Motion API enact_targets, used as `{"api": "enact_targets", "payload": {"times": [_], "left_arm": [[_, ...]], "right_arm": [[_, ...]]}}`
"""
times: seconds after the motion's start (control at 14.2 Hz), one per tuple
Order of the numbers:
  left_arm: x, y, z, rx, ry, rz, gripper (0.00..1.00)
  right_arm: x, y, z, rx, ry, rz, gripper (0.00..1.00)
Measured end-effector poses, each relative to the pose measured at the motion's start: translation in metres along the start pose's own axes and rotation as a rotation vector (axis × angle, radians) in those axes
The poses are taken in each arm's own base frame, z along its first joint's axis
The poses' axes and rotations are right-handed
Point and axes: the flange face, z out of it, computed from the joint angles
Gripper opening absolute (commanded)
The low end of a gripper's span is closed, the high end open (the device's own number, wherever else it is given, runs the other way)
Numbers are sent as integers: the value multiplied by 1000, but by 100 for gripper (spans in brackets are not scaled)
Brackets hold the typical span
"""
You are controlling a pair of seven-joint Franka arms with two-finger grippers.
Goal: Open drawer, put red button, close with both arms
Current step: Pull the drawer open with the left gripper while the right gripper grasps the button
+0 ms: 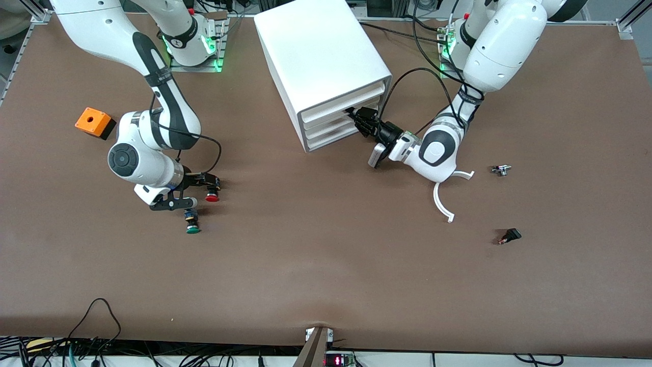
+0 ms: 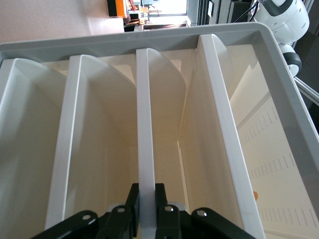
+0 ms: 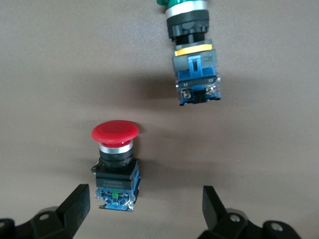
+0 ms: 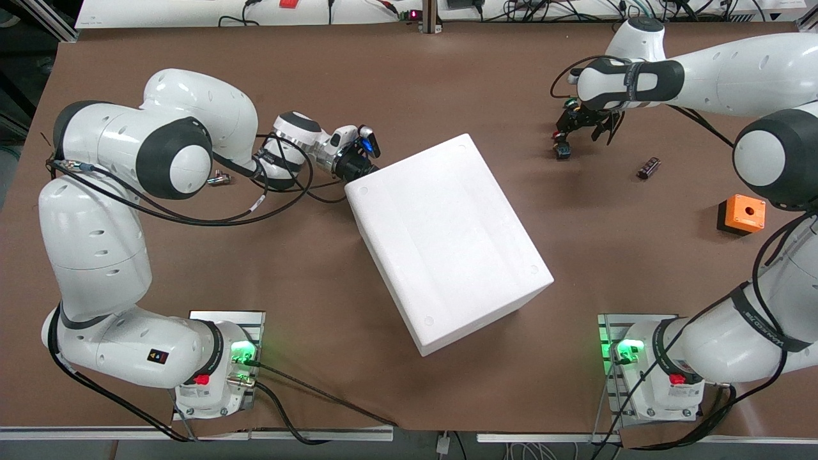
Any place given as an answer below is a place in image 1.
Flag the white plastic drawer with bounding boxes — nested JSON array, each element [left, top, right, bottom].
[[302, 83, 385, 124], [307, 122, 366, 151], [304, 110, 365, 137]]

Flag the white drawer cabinet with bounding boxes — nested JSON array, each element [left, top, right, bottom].
[[254, 0, 394, 153]]

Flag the white curved plastic strip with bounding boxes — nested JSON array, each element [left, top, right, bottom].
[[433, 171, 475, 223]]

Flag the red LED display module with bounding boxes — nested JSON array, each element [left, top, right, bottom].
[[324, 351, 356, 367]]

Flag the grey round object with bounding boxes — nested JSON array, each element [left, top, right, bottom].
[[0, 10, 32, 41]]

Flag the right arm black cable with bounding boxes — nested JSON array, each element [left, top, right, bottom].
[[150, 92, 223, 176]]

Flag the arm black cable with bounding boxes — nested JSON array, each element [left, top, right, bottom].
[[150, 92, 223, 176], [379, 0, 484, 134]]

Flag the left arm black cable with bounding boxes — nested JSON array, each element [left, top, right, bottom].
[[379, 0, 484, 134]]

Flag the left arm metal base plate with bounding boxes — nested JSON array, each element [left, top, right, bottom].
[[439, 23, 494, 81]]

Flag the black power cable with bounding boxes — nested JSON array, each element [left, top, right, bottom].
[[358, 21, 449, 46]]

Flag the orange button enclosure box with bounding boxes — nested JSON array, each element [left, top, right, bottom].
[[75, 107, 117, 141]]

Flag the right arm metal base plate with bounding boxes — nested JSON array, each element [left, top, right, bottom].
[[169, 18, 230, 73]]

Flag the looped black cable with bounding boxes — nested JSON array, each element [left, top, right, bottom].
[[65, 298, 123, 357]]

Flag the tangled cable bundle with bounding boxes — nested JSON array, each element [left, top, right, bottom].
[[0, 335, 306, 367]]

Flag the camera mount post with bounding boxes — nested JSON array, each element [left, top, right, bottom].
[[293, 326, 335, 367]]

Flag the thin black cable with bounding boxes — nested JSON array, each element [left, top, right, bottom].
[[512, 353, 566, 366]]

